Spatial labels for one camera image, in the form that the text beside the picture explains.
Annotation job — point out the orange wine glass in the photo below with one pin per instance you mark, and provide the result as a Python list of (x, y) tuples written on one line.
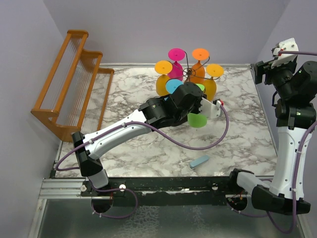
[(198, 70)]

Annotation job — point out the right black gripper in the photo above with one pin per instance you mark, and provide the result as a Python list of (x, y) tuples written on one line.
[(262, 68)]

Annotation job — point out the yellow wine glass front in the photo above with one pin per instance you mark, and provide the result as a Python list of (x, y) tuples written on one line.
[(163, 68)]

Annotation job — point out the pink wine glass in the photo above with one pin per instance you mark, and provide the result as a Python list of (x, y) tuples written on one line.
[(176, 55)]

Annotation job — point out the metal wine glass rack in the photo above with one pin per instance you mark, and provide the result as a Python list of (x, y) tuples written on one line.
[(186, 78)]

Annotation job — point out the blue eraser block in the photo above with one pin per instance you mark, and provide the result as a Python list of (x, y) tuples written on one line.
[(198, 161)]

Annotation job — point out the yellow wine glass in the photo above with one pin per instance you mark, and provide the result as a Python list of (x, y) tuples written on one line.
[(163, 68), (214, 71)]

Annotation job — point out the wooden rack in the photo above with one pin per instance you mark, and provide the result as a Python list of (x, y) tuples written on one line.
[(62, 103)]

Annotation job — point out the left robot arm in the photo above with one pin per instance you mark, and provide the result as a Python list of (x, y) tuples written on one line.
[(155, 113)]

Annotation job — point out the blue wine glass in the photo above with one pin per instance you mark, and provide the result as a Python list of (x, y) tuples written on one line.
[(172, 85)]

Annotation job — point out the black mounting frame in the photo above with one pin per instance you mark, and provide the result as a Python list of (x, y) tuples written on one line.
[(165, 191)]

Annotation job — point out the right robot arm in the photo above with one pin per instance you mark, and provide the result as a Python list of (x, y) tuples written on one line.
[(295, 116)]

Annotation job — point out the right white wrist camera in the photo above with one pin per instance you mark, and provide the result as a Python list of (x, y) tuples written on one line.
[(284, 52)]

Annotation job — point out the green wine glass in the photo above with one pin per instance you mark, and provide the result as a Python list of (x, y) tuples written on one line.
[(195, 118)]

